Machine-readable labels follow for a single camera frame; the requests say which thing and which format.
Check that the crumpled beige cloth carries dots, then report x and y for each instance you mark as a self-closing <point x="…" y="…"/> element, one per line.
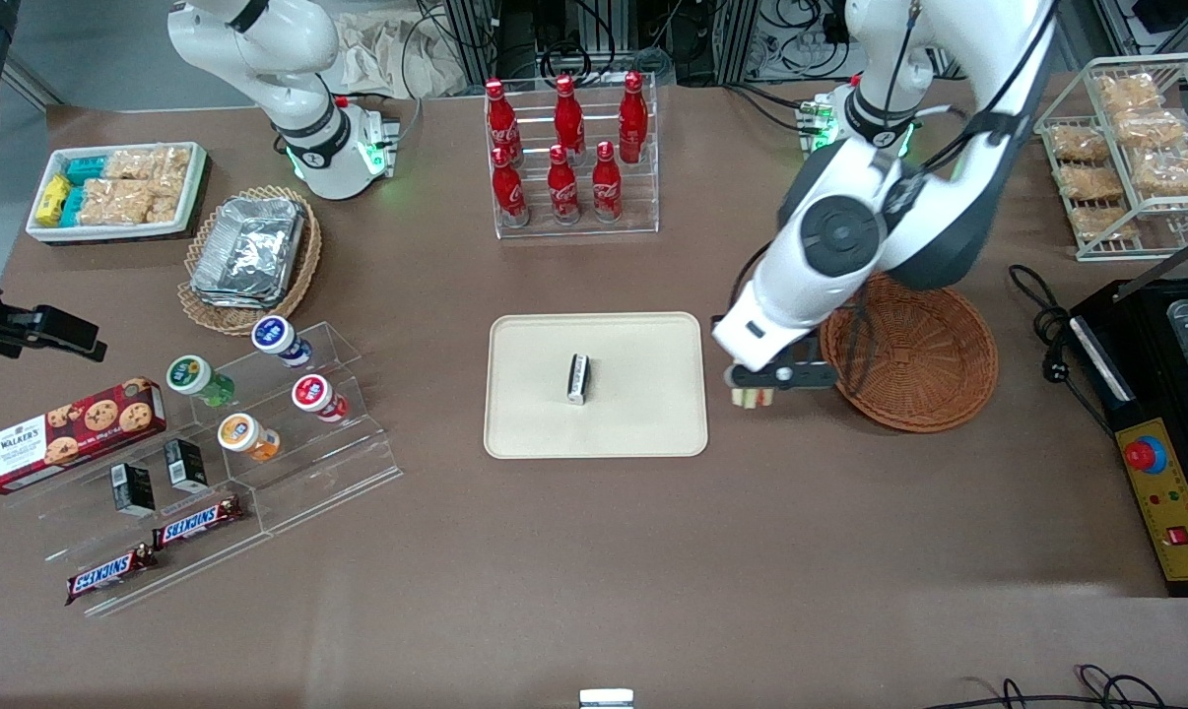
<point x="377" y="59"/>

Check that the black appliance base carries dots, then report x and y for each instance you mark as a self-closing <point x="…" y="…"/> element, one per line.
<point x="1141" y="345"/>

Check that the clear acrylic bottle rack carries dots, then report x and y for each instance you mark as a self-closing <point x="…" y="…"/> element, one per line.
<point x="643" y="197"/>

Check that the triangular sandwich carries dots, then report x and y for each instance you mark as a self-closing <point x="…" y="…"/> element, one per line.
<point x="755" y="399"/>

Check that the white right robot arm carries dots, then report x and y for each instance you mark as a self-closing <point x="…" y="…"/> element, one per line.
<point x="298" y="59"/>

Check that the Snickers chocolate bar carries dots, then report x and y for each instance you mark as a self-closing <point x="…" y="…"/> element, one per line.
<point x="111" y="574"/>
<point x="198" y="522"/>

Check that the small black white packet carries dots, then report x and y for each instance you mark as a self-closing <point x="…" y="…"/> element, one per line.
<point x="579" y="379"/>

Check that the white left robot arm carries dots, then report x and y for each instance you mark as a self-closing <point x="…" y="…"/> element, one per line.
<point x="840" y="236"/>

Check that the orange lid jar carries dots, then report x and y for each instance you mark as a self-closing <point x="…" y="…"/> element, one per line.
<point x="239" y="431"/>

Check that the red emergency stop button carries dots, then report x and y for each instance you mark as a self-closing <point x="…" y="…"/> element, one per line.
<point x="1146" y="455"/>

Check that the red cola bottle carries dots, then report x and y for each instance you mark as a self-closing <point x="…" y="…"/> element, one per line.
<point x="633" y="113"/>
<point x="606" y="187"/>
<point x="567" y="113"/>
<point x="500" y="118"/>
<point x="509" y="192"/>
<point x="561" y="192"/>

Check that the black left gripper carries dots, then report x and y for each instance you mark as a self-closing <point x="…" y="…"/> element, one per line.
<point x="801" y="351"/>

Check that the clear acrylic tiered stand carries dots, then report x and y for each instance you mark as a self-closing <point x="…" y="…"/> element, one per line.
<point x="328" y="463"/>

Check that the red lid jar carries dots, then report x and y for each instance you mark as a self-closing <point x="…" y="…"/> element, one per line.
<point x="310" y="393"/>

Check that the yellow control panel box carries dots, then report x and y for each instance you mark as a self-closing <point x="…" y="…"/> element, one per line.
<point x="1175" y="502"/>

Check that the silver foil container stack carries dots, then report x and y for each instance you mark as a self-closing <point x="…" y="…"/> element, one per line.
<point x="249" y="251"/>

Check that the yellow snack packet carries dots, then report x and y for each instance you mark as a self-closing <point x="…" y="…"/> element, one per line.
<point x="52" y="200"/>

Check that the beige plastic tray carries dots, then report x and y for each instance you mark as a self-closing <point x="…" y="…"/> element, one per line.
<point x="643" y="394"/>

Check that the green lid jar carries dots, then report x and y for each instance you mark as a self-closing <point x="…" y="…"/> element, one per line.
<point x="190" y="374"/>

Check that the small white edge object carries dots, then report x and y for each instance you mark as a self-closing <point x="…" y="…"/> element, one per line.
<point x="606" y="699"/>

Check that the brown wicker basket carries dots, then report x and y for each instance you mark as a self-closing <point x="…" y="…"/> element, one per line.
<point x="929" y="364"/>

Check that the grey base connector block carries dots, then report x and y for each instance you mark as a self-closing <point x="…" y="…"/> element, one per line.
<point x="382" y="138"/>
<point x="819" y="123"/>

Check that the light woven wicker basket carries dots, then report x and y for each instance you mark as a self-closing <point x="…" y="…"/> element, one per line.
<point x="303" y="266"/>

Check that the white rectangular snack tray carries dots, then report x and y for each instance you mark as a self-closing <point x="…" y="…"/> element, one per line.
<point x="195" y="187"/>

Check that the clear rice cracker pack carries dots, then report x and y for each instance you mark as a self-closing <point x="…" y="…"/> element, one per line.
<point x="164" y="209"/>
<point x="129" y="163"/>
<point x="171" y="169"/>
<point x="114" y="202"/>

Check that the small black box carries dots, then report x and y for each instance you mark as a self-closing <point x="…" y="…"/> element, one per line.
<point x="186" y="466"/>
<point x="133" y="490"/>

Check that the red Walkers cookie box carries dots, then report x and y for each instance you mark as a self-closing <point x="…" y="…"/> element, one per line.
<point x="62" y="438"/>

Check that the teal snack packet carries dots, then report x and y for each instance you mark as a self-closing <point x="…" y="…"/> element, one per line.
<point x="73" y="207"/>
<point x="85" y="170"/>

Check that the blue lid jar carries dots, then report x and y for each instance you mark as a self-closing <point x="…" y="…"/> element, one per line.
<point x="274" y="335"/>

